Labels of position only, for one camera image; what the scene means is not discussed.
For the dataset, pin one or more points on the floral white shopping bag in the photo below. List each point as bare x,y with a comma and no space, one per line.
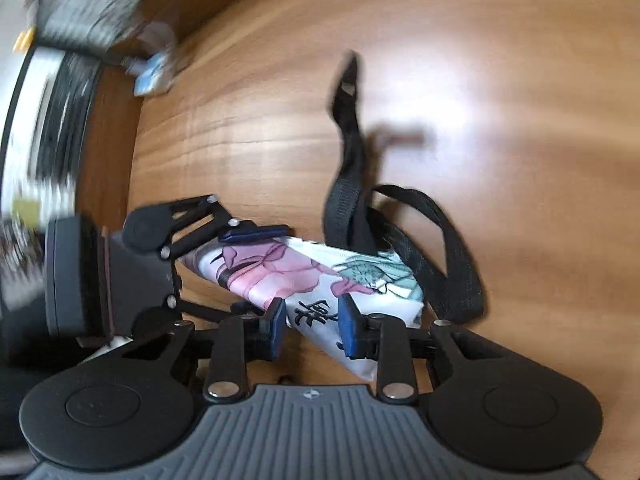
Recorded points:
300,270

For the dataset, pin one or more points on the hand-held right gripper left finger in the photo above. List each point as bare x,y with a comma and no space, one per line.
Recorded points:
277,325

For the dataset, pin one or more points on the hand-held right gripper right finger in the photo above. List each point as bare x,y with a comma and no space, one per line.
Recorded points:
350,327

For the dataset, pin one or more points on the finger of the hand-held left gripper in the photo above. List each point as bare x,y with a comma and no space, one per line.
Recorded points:
250,233
200,309

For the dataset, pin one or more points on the striped glass desk partition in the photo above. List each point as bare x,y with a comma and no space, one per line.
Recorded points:
55,135
90,10

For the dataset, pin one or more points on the white power strip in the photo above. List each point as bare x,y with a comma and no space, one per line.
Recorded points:
150,74

